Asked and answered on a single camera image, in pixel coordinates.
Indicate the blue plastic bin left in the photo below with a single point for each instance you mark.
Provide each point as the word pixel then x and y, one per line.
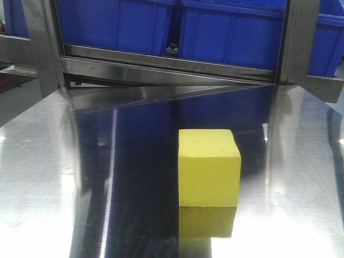
pixel 130 26

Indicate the stainless steel shelf frame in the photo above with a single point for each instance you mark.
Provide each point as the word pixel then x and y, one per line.
pixel 44 56

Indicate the blue bin far left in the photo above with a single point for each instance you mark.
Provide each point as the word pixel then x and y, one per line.
pixel 15 18

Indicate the blue bin far right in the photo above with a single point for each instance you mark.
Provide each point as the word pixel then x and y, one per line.
pixel 327 49

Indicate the blue plastic bin right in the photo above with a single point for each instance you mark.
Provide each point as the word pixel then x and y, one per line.
pixel 239 33

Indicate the yellow foam block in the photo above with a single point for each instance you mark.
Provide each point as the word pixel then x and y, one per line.
pixel 209 168

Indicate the blue plastic bin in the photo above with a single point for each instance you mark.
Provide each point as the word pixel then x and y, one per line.
pixel 239 33
pixel 130 26

